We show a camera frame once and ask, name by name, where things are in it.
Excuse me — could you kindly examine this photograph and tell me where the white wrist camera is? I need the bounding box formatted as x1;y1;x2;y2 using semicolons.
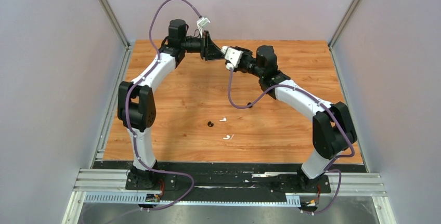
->
196;16;211;37
221;46;243;71

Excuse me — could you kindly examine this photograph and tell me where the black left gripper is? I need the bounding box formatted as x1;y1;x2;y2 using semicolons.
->
180;31;225;61

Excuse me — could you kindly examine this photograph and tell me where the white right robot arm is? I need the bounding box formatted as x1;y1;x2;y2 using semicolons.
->
223;45;358;192

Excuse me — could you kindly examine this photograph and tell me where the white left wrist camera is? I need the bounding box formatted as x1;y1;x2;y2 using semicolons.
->
196;16;211;37

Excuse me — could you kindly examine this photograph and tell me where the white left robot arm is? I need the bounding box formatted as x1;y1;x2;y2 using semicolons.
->
117;17;223;189

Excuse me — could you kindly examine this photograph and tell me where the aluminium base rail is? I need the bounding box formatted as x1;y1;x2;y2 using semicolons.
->
73;169;386;207

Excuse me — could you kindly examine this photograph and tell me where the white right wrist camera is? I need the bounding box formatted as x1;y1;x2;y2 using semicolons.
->
221;46;243;71

